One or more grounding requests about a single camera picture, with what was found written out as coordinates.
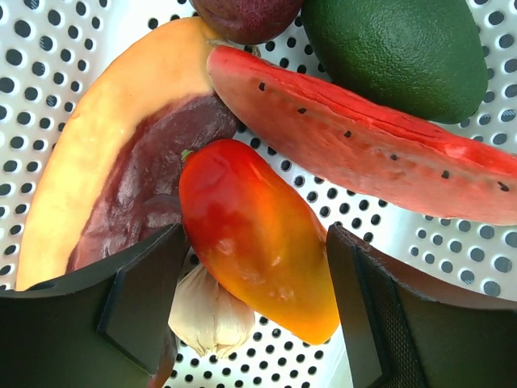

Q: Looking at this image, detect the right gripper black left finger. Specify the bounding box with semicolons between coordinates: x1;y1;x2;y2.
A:
1;225;187;387

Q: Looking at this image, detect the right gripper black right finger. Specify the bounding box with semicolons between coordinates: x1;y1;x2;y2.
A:
326;224;516;387

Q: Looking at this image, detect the orange red mango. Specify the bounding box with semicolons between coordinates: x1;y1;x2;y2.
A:
179;139;339;345

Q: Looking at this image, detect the green avocado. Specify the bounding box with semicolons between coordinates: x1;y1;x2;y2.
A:
301;0;489;124

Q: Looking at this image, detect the beige garlic bulb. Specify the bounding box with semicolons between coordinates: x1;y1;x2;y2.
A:
168;264;255;359

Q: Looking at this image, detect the dark red meat slice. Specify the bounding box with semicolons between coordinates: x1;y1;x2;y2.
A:
66;92;239;272

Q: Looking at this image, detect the watermelon slice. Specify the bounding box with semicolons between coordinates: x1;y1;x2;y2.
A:
207;45;516;226

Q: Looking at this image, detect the orange papaya slice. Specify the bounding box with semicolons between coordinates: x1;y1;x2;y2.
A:
15;17;220;291

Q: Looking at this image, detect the dark purple plum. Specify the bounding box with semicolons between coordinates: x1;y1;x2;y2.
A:
191;0;303;45

